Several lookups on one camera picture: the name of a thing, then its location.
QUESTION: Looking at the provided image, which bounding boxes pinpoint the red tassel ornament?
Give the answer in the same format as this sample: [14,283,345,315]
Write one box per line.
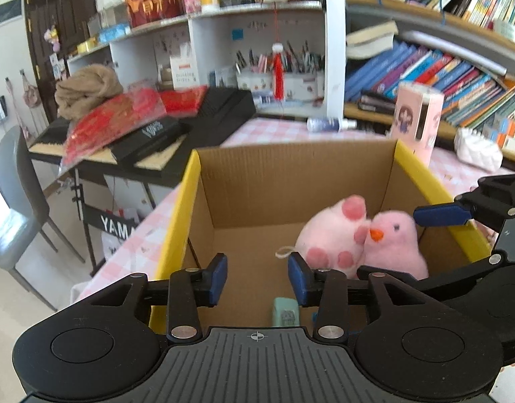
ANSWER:
[271,43,285,99]

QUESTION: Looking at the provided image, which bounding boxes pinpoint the white quilted clutch bag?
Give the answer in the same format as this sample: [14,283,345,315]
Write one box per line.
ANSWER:
[454,127,504,173]

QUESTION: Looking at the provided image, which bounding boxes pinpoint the white red carton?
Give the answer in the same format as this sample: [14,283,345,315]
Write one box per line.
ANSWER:
[169,52,199,90]

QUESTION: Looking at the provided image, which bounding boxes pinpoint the pink plush bird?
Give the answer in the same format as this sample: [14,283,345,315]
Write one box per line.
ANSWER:
[358,211,429,280]

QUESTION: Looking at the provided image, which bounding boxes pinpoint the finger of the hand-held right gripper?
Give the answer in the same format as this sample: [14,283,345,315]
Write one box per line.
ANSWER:
[414,173,515,231]
[357,251,510,301]

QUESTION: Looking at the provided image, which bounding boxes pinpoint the orange blue carton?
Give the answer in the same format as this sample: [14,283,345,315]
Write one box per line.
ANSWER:
[484,118,515,152]

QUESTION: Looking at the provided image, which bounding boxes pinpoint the red plastic bag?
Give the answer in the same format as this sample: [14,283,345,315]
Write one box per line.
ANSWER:
[62,92,168,169]

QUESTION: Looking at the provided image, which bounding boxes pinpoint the red packet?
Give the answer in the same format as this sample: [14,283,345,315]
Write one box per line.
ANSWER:
[161,86,210,116]

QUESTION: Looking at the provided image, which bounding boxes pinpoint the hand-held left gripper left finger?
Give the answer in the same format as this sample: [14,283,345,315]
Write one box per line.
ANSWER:
[90,254,228,343]

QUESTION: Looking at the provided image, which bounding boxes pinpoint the row of leaning books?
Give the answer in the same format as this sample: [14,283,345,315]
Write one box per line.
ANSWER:
[345,42,515,129]

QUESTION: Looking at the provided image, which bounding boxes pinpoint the white pen holders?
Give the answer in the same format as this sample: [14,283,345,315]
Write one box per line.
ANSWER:
[236,42,325,101]

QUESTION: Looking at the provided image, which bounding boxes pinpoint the brown knitted cloth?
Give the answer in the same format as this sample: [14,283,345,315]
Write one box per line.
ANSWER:
[55,64,124,120]

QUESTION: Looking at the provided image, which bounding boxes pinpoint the white shelf unit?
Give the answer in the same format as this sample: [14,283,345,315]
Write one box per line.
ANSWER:
[66,0,346,120]

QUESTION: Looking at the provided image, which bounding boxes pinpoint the dark brown door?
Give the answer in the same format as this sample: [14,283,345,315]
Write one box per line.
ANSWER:
[22,0,96,80]

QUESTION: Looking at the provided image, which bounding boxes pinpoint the yellow cardboard box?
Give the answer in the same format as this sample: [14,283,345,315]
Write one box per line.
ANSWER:
[150,138,493,332]

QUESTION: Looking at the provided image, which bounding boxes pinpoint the black electronic keyboard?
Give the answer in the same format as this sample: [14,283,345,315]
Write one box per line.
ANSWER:
[29,86,257,187]

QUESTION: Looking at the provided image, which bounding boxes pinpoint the pink plush paw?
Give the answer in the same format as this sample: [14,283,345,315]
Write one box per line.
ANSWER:
[276,195,371,278]

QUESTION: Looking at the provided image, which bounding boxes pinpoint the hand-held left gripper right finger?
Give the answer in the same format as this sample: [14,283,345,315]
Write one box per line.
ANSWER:
[288,252,447,342]

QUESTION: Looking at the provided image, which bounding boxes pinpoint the grey chair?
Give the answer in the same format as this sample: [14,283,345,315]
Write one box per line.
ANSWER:
[0,126,86,311]

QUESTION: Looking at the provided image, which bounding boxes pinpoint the blue spray bottle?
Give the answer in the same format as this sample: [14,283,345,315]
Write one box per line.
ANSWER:
[307,118,358,132]

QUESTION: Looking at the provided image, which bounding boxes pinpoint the small green gadget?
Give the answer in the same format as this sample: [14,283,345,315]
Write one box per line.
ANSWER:
[272,297,300,327]

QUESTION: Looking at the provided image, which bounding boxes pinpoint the wooden bookshelf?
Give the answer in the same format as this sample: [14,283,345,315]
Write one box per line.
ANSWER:
[343,0,515,164]

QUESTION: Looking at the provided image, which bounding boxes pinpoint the black keyboard stand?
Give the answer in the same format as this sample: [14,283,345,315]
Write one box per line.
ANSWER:
[71,168,157,278]

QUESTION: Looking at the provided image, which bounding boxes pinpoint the pink humidifier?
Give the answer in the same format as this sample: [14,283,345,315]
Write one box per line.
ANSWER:
[385,83,445,166]

